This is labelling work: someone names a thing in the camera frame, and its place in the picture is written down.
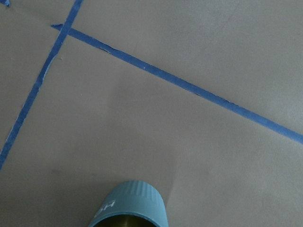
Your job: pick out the teal ribbed mug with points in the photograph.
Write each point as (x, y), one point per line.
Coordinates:
(133, 198)

